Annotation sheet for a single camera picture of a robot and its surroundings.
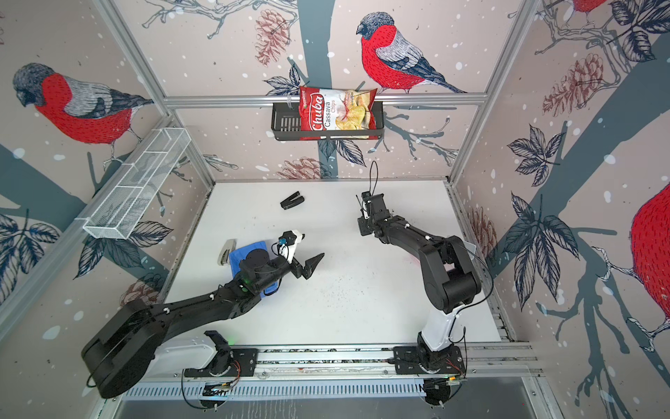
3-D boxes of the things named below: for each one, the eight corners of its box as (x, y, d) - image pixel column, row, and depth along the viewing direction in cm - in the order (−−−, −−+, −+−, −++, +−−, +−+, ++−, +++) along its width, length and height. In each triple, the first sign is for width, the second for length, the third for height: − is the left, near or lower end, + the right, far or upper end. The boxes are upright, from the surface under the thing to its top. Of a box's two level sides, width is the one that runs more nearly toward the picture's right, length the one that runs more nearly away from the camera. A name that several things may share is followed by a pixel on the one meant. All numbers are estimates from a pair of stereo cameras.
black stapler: (286, 212, 112) (285, 208, 110) (280, 205, 114) (279, 201, 112) (305, 200, 116) (304, 196, 114) (298, 195, 119) (298, 190, 116)
